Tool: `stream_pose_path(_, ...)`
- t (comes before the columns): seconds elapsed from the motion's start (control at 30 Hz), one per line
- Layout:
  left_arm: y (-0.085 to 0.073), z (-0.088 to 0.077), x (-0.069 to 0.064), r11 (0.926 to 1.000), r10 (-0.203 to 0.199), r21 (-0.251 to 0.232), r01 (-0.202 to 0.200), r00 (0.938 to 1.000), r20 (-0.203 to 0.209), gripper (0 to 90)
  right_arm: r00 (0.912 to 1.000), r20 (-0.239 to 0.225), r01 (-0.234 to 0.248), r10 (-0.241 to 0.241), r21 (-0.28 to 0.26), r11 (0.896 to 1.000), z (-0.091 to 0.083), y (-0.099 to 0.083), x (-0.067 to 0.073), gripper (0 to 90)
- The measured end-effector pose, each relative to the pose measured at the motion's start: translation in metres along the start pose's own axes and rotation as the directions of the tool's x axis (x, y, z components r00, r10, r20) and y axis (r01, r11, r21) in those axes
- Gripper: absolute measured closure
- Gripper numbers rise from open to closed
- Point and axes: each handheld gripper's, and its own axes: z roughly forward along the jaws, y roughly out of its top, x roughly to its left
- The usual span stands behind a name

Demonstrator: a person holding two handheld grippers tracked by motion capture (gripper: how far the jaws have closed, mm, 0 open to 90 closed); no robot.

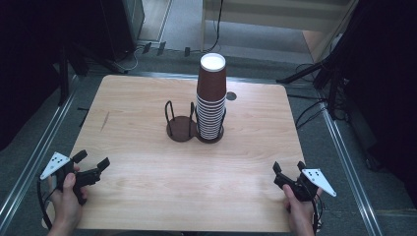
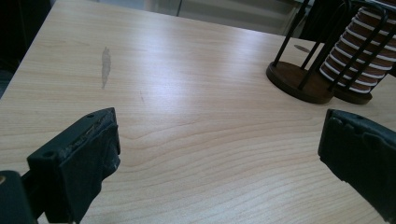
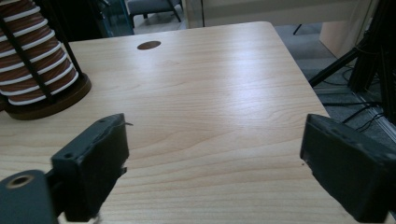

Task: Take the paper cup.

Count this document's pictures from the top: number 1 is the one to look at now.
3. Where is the beige partition panel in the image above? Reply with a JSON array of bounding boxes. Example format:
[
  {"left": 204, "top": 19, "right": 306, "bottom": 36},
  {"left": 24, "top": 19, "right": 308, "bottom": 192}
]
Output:
[{"left": 200, "top": 0, "right": 360, "bottom": 53}]

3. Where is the black hanging cable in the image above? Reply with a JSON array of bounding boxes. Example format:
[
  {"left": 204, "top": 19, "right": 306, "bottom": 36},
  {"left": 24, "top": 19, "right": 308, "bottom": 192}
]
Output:
[{"left": 191, "top": 0, "right": 225, "bottom": 54}]

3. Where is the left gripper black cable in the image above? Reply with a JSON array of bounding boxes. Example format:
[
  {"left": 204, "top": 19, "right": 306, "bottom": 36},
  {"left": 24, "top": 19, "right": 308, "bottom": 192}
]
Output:
[{"left": 36, "top": 178, "right": 54, "bottom": 230}]

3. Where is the black floor cable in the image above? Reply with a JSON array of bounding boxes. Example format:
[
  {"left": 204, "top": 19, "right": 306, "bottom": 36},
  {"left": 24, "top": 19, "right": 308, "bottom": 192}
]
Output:
[{"left": 287, "top": 93, "right": 328, "bottom": 130}]

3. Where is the stack of brown paper cups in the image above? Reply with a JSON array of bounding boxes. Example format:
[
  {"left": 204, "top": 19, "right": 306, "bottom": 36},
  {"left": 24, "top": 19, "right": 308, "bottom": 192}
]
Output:
[{"left": 195, "top": 52, "right": 228, "bottom": 142}]

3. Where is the black wire cup holder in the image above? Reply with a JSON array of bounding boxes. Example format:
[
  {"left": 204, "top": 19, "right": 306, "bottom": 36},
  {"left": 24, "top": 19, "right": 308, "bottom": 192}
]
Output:
[{"left": 163, "top": 99, "right": 227, "bottom": 145}]

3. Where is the aluminium floor rail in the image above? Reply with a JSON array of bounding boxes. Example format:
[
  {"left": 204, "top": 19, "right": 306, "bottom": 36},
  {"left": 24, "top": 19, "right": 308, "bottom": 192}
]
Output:
[
  {"left": 320, "top": 99, "right": 384, "bottom": 236},
  {"left": 0, "top": 74, "right": 80, "bottom": 227}
]

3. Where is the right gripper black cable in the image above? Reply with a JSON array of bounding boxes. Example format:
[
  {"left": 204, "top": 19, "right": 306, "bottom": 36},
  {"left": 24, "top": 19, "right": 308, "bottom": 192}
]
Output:
[{"left": 310, "top": 193, "right": 327, "bottom": 234}]

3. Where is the black tripod stand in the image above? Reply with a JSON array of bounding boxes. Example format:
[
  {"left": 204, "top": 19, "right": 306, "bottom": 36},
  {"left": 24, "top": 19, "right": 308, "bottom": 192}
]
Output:
[{"left": 275, "top": 55, "right": 348, "bottom": 121}]

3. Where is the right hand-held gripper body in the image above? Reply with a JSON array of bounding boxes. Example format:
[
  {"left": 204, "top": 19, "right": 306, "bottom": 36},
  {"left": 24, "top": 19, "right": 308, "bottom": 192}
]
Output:
[{"left": 273, "top": 167, "right": 337, "bottom": 203}]

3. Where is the dark cabinet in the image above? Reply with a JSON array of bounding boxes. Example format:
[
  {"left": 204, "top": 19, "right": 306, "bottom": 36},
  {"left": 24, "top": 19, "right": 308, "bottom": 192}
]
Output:
[{"left": 98, "top": 0, "right": 146, "bottom": 63}]

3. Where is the person's left hand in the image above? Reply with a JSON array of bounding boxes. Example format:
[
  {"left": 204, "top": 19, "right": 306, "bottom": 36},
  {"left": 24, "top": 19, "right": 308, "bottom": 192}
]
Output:
[{"left": 48, "top": 164, "right": 89, "bottom": 229}]

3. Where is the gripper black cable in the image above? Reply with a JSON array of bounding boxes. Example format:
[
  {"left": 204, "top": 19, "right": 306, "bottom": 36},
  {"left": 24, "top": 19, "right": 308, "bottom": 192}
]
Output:
[
  {"left": 310, "top": 193, "right": 327, "bottom": 234},
  {"left": 36, "top": 178, "right": 54, "bottom": 230}
]

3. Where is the black curtain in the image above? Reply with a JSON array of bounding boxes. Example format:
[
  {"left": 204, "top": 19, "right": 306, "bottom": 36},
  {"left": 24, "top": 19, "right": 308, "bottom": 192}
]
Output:
[{"left": 328, "top": 0, "right": 417, "bottom": 206}]

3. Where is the person's right hand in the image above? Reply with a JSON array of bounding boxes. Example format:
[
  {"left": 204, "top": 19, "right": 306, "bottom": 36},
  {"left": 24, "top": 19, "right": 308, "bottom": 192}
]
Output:
[{"left": 282, "top": 183, "right": 324, "bottom": 228}]

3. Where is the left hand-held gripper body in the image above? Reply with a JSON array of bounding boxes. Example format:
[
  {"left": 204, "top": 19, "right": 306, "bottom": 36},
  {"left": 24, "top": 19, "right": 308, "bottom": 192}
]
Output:
[{"left": 39, "top": 151, "right": 101, "bottom": 207}]

